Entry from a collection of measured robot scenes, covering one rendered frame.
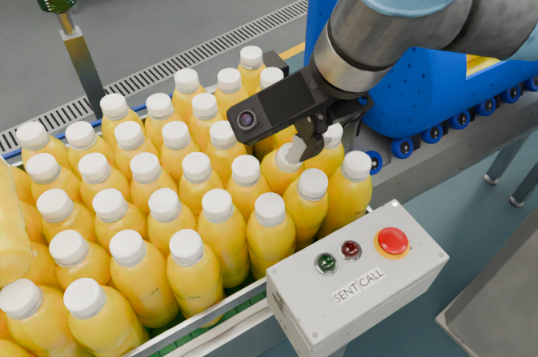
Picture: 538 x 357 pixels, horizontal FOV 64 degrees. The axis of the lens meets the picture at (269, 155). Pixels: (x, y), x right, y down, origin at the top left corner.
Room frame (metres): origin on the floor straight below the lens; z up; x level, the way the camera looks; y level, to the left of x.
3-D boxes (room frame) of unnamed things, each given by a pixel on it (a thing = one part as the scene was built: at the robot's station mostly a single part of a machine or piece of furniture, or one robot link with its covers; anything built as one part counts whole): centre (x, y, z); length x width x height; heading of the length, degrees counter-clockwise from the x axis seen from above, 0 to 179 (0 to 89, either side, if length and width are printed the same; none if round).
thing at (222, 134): (0.45, 0.07, 1.09); 0.04 x 0.04 x 0.02
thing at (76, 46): (0.70, 0.38, 0.55); 0.04 x 0.04 x 1.10; 30
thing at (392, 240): (0.26, -0.15, 1.11); 0.04 x 0.04 x 0.01
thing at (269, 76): (0.57, 0.00, 1.09); 0.04 x 0.04 x 0.02
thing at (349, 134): (0.59, -0.14, 0.99); 0.10 x 0.02 x 0.12; 30
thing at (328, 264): (0.23, -0.07, 1.11); 0.02 x 0.02 x 0.01
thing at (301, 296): (0.23, -0.11, 1.05); 0.20 x 0.10 x 0.10; 120
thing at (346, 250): (0.25, -0.10, 1.11); 0.02 x 0.02 x 0.01
